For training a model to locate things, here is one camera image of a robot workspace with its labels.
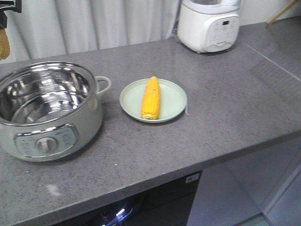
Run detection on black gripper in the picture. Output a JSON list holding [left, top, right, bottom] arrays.
[[0, 11, 7, 29]]

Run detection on pale patchy corn cob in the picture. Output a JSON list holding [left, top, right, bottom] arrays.
[[0, 28, 10, 60]]

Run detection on yellow corn cob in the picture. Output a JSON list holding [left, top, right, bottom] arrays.
[[141, 76, 161, 120]]

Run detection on green electric cooking pot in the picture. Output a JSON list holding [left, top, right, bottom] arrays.
[[0, 61, 111, 162]]

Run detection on light green plate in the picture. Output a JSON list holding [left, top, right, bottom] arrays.
[[119, 78, 188, 123]]

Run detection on black drawer disinfection cabinet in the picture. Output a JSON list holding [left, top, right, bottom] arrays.
[[60, 171, 202, 226]]

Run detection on grey cabinet door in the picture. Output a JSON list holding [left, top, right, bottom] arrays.
[[188, 138, 301, 226]]

